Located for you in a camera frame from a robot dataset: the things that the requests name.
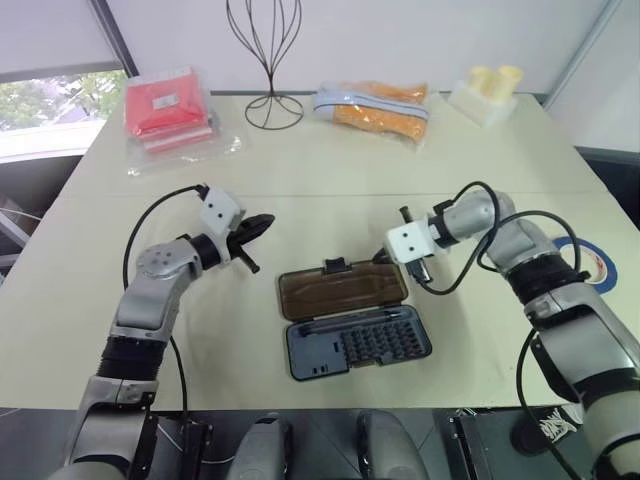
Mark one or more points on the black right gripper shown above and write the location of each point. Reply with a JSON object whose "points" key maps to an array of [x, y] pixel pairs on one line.
{"points": [[419, 271]]}

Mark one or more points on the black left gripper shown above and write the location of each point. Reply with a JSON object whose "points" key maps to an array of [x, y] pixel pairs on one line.
{"points": [[245, 252]]}

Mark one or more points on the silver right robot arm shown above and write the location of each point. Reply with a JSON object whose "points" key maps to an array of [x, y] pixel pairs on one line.
{"points": [[575, 325]]}

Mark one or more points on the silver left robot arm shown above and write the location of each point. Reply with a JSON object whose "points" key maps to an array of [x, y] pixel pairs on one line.
{"points": [[147, 300]]}

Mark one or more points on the dark screwdriver bit case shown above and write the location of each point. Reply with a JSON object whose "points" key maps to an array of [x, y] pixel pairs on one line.
{"points": [[350, 290]]}

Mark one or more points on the clear bag with red strip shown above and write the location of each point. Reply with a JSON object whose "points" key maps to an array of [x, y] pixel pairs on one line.
{"points": [[200, 145]]}

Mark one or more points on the orange pouch with blue zipper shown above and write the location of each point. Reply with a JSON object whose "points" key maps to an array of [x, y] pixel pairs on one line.
{"points": [[380, 117]]}

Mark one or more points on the red cloth in plastic bag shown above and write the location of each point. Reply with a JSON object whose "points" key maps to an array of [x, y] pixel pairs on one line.
{"points": [[165, 102]]}

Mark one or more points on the white plastic cup holder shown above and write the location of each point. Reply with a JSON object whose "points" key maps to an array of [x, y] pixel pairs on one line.
{"points": [[492, 112]]}

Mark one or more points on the dark rounded grey shape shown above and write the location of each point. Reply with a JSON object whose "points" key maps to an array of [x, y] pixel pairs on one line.
{"points": [[265, 445], [390, 445]]}

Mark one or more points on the pale yellow cup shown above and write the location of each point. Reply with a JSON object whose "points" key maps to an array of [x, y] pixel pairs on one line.
{"points": [[481, 80], [510, 82]]}

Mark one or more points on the black box under table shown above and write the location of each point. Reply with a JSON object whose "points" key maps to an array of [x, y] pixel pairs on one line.
{"points": [[192, 450], [475, 445]]}

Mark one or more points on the blue tape roll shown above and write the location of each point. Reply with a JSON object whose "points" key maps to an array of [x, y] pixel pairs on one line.
{"points": [[609, 279]]}

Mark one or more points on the window with trees outside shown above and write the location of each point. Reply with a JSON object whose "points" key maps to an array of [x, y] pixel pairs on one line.
{"points": [[50, 107]]}

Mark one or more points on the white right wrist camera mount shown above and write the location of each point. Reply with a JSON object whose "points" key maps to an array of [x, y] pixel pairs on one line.
{"points": [[410, 240]]}

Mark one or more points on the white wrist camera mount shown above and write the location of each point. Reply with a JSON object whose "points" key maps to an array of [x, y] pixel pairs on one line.
{"points": [[410, 240], [220, 207]]}

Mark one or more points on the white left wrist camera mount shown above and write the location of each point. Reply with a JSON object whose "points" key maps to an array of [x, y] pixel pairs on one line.
{"points": [[220, 207]]}

